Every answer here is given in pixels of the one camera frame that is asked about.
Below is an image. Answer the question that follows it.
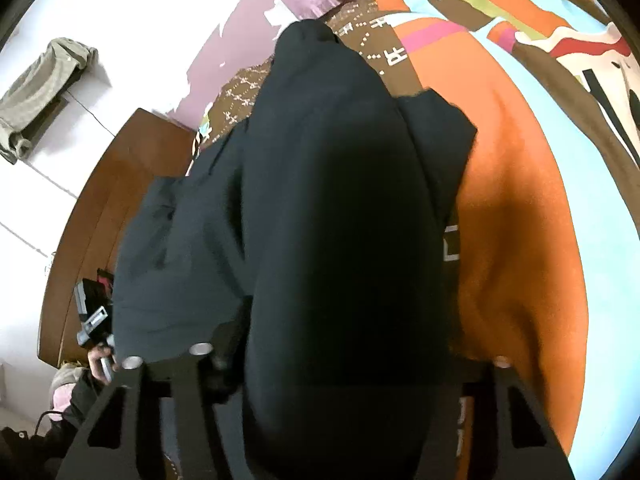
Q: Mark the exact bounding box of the brown wooden headboard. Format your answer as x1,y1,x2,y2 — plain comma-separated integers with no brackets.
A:
39,107,201,368

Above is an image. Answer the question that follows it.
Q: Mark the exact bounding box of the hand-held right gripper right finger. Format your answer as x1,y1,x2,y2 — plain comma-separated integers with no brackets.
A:
450,354,576,480

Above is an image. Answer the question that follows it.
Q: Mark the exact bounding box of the person's left hand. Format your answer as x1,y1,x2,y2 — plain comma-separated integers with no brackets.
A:
89,344,122,386

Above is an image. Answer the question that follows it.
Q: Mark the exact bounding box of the person's left forearm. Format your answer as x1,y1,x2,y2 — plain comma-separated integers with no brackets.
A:
60,372,110,431

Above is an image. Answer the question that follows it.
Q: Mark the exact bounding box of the thin wall cable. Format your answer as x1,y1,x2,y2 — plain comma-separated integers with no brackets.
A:
65,87,117,137

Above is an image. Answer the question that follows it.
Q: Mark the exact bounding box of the printed cartoon blanket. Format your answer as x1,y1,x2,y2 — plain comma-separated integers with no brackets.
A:
187,0,640,476

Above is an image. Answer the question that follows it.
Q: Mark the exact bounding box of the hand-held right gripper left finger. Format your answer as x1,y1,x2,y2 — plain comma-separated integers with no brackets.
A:
54,300,251,480

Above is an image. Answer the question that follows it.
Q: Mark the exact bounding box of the beige hanging cloth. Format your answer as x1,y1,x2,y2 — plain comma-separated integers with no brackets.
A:
0,37,99,165

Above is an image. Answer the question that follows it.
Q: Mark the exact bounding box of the pink cloth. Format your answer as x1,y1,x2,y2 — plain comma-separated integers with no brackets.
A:
50,366,78,411

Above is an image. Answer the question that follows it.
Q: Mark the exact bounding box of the large dark navy garment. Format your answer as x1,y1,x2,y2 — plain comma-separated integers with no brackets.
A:
112,19,478,480

